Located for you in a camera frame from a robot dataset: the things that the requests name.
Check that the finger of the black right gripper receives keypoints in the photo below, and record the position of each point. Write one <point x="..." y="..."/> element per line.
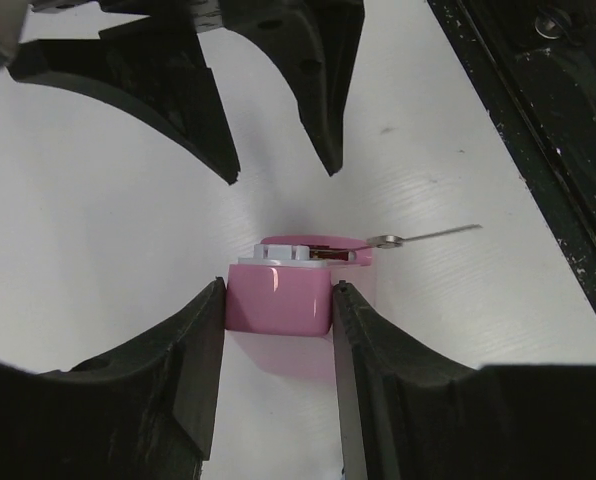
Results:
<point x="314" y="45"/>
<point x="151" y="68"/>

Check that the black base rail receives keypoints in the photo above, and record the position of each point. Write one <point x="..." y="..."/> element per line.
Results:
<point x="533" y="65"/>

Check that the pink metronome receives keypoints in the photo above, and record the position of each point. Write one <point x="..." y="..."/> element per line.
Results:
<point x="279" y="299"/>

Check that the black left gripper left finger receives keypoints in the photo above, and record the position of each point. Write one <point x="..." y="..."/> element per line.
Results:
<point x="145" y="409"/>

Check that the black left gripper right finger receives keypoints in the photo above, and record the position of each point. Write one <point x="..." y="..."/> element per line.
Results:
<point x="408" y="412"/>

